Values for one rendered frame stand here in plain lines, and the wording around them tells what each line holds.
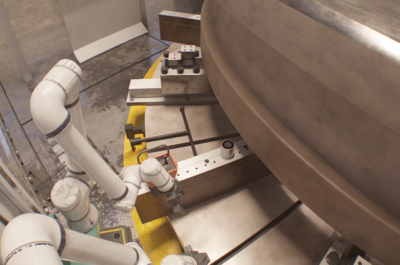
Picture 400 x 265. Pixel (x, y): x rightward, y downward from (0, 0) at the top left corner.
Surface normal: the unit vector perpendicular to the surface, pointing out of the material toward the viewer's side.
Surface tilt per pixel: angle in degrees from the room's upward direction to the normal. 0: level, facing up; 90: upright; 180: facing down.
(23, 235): 19
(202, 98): 0
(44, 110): 52
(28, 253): 15
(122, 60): 0
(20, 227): 24
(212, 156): 0
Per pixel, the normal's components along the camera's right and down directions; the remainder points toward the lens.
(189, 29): -0.36, 0.65
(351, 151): -0.75, 0.18
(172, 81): 0.03, 0.69
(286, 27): -0.88, 0.33
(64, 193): 0.01, -0.59
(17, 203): 0.26, 0.67
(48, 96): 0.52, -0.29
